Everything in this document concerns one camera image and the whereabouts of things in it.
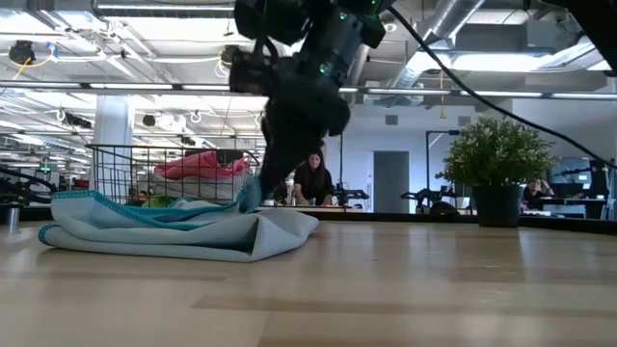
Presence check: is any background monitor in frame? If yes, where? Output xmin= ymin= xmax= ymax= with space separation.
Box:
xmin=549 ymin=156 xmax=595 ymax=199

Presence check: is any green microfiber towel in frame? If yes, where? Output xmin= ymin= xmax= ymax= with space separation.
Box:
xmin=139 ymin=194 xmax=178 ymax=210

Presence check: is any pink microfiber towel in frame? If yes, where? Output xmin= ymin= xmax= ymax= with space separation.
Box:
xmin=152 ymin=149 xmax=251 ymax=182

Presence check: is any leaning person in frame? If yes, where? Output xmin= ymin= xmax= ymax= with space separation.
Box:
xmin=290 ymin=149 xmax=335 ymax=207

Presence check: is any black right camera cable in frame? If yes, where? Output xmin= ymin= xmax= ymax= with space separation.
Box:
xmin=387 ymin=4 xmax=617 ymax=171

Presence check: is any potted green plant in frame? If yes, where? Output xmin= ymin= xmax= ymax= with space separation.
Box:
xmin=435 ymin=115 xmax=561 ymax=229

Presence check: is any black background robot rig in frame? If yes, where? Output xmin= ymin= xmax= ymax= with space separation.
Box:
xmin=399 ymin=187 xmax=453 ymax=214
xmin=333 ymin=182 xmax=370 ymax=208

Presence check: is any light blue microfiber towel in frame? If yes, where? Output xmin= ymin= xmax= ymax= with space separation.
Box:
xmin=37 ymin=176 xmax=321 ymax=264

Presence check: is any seated person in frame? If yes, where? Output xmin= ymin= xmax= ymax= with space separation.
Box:
xmin=522 ymin=177 xmax=556 ymax=209

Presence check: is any black aluminium table frame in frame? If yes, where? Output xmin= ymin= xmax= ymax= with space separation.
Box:
xmin=0 ymin=204 xmax=617 ymax=237

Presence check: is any black metal stand frame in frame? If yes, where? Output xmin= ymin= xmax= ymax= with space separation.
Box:
xmin=425 ymin=128 xmax=462 ymax=194

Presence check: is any yellow hanging pendant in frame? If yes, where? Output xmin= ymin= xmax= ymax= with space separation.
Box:
xmin=437 ymin=70 xmax=447 ymax=120

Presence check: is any silver metal post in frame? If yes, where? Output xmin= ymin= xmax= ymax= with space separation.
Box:
xmin=5 ymin=206 xmax=21 ymax=233

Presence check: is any black ceiling device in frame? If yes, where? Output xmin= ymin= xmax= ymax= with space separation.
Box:
xmin=8 ymin=40 xmax=36 ymax=67

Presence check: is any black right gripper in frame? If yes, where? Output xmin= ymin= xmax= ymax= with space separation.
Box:
xmin=258 ymin=79 xmax=353 ymax=202

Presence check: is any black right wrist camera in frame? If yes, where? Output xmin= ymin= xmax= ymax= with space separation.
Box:
xmin=228 ymin=45 xmax=274 ymax=96

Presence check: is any wire mesh basket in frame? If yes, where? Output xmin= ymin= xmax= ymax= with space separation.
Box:
xmin=85 ymin=143 xmax=261 ymax=207

